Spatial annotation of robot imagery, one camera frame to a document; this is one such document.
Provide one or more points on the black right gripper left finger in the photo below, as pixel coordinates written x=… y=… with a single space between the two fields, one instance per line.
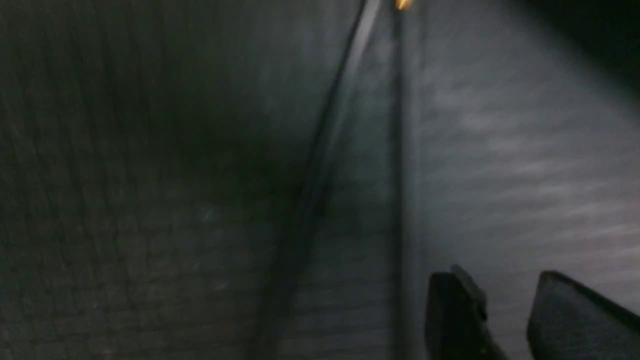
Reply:
x=456 y=319

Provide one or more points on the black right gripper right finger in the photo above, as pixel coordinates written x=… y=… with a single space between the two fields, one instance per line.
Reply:
x=571 y=321

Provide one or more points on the black chopstick from tray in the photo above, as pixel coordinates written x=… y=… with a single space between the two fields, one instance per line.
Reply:
x=407 y=349
x=295 y=246

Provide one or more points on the black serving tray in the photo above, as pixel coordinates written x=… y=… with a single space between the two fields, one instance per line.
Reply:
x=152 y=152

